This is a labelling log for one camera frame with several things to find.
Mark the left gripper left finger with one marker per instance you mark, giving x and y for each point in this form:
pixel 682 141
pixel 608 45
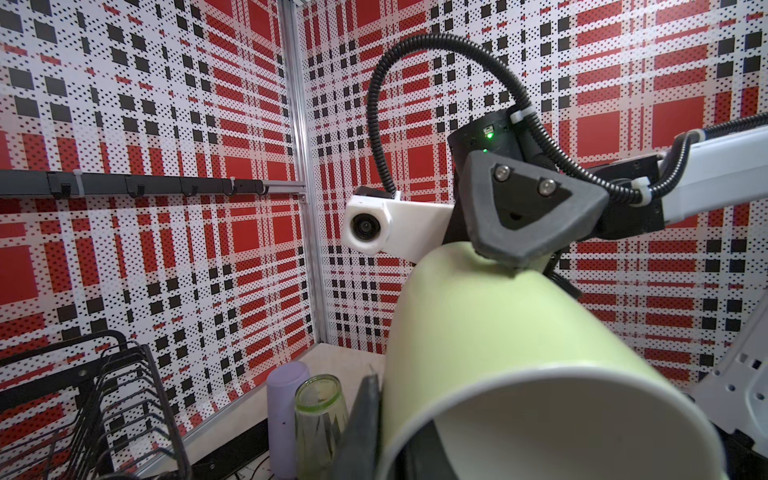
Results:
pixel 356 455

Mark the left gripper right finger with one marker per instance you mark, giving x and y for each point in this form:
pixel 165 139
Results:
pixel 424 457

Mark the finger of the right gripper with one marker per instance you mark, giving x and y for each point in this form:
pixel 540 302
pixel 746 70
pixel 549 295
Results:
pixel 516 212

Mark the tall green glass cup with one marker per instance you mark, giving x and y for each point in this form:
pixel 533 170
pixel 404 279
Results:
pixel 321 415

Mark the white mug green handle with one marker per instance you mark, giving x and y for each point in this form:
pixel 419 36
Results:
pixel 523 382

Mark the lavender plastic cup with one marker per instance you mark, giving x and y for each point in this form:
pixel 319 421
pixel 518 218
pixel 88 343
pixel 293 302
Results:
pixel 282 385

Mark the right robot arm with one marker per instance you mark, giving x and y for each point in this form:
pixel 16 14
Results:
pixel 605 95

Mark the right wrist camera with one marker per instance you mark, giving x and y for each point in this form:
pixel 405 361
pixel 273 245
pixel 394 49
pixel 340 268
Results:
pixel 403 229

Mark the black wire dish rack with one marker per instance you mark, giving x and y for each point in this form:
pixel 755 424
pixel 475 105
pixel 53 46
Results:
pixel 92 407

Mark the black wall hook rail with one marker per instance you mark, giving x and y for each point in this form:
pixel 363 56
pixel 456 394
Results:
pixel 77 184

